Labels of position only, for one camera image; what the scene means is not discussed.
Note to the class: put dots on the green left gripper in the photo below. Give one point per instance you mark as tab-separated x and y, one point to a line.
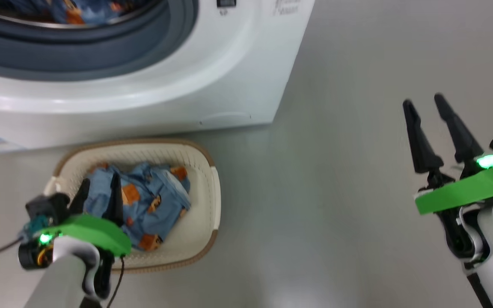
92	229

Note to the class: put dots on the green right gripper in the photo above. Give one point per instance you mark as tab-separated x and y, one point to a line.
464	192

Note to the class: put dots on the blue cartoon print garment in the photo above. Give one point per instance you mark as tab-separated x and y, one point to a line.
156	192
84	13

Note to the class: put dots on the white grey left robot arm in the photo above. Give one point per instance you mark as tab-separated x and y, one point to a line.
62	278

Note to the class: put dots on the white front-load washing machine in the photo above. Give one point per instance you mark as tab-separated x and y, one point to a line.
186	85

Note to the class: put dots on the grey rubber door gasket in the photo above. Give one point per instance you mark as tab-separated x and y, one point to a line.
79	51

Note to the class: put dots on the black door latch socket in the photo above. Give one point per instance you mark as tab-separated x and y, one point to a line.
226	3

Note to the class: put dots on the cream perforated laundry basket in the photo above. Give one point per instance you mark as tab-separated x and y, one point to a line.
199	196

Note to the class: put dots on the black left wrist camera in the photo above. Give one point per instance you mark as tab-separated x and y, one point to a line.
47	207

